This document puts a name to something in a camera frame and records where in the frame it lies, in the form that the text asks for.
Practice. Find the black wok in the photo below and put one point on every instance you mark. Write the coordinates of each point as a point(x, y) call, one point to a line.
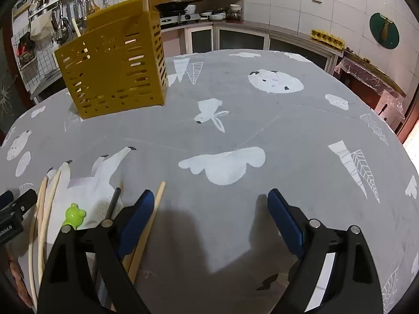
point(173, 6)

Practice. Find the steel gas stove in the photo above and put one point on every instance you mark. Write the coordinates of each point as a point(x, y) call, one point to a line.
point(180, 18)

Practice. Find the yellow slotted utensil holder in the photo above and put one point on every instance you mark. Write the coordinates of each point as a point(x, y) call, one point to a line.
point(108, 81)

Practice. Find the pale wooden chopstick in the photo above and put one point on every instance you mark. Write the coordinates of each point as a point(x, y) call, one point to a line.
point(53, 191)
point(42, 193)
point(78, 36)

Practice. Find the green round wall board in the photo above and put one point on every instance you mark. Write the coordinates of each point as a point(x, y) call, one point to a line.
point(375, 26)

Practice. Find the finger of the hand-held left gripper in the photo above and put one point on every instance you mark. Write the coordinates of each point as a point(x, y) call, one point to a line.
point(24, 200)
point(5, 200)

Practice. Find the group of hanging ladles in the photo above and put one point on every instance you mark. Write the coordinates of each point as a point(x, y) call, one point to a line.
point(80, 6)

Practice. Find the brown framed glass door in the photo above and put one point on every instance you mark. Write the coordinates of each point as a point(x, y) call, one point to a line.
point(8, 104)

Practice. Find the plastic covered wooden table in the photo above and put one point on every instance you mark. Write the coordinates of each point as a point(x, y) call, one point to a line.
point(373, 78)

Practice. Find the steel wall rack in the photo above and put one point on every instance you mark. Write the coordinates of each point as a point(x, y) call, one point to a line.
point(49, 8)

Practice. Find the glass front counter cabinets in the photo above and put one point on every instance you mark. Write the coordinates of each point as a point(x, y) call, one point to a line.
point(242, 39)

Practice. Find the stack of white bowls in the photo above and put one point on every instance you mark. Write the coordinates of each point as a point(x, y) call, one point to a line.
point(212, 15)

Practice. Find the yellow egg carton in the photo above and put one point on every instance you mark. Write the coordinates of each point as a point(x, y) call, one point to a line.
point(327, 38)

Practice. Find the red and black bag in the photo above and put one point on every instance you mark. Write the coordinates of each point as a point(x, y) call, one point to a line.
point(24, 49)

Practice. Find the grey printed tablecloth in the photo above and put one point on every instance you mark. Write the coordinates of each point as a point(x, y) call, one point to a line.
point(229, 130)

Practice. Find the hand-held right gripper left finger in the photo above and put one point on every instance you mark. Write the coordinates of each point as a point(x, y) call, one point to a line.
point(139, 219)

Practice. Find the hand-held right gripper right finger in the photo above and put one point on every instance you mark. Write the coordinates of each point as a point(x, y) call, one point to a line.
point(284, 222)

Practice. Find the glass jar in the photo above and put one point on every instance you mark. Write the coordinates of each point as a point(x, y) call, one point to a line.
point(235, 12)

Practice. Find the white hanging cloth bag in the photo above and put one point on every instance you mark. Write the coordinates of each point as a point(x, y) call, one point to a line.
point(41, 26)

